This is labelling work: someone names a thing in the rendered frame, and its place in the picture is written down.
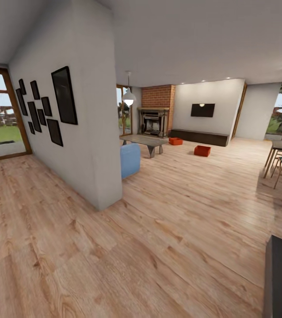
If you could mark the sofa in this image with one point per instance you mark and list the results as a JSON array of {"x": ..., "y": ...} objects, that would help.
[{"x": 130, "y": 159}]

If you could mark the door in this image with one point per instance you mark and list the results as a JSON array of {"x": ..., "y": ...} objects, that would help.
[
  {"x": 124, "y": 113},
  {"x": 14, "y": 140}
]

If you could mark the wood fireplace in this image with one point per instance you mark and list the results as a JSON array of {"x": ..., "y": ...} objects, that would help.
[{"x": 153, "y": 123}]

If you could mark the storage box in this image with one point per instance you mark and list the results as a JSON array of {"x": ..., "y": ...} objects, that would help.
[
  {"x": 202, "y": 151},
  {"x": 175, "y": 141}
]

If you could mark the cabinet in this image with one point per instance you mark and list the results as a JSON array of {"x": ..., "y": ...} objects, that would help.
[{"x": 201, "y": 137}]

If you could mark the wall mounted tv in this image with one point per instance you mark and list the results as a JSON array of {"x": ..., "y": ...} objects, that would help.
[{"x": 202, "y": 110}]

